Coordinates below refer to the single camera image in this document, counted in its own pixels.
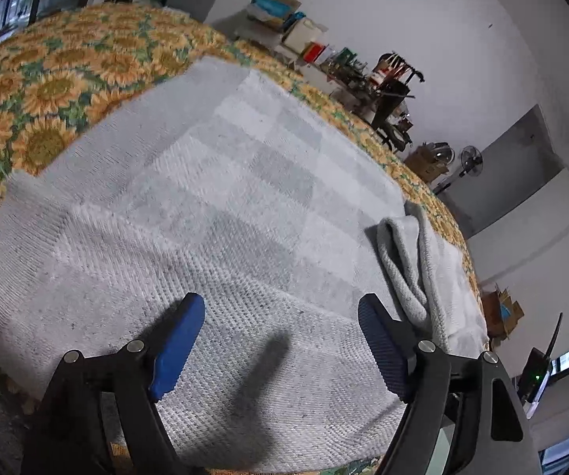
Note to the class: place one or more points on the sunflower print tablecloth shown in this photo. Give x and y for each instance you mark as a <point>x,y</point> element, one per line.
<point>51,89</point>

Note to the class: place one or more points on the grey knit sweater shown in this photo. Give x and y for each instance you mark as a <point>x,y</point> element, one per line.
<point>239,217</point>

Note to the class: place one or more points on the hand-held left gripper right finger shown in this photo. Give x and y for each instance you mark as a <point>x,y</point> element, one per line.
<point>386,354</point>

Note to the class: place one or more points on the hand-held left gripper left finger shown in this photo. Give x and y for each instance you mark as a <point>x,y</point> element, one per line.
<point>178,349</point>

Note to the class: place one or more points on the open cardboard box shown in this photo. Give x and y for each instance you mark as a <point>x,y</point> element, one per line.
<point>433,161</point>

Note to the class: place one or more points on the black standing fan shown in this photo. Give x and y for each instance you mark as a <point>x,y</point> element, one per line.
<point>471,161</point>

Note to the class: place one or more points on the pile of cardboard boxes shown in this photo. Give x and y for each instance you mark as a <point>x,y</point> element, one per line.
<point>504,310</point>

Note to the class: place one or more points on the cluttered storage shelf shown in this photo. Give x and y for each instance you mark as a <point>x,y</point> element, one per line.
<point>304,34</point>

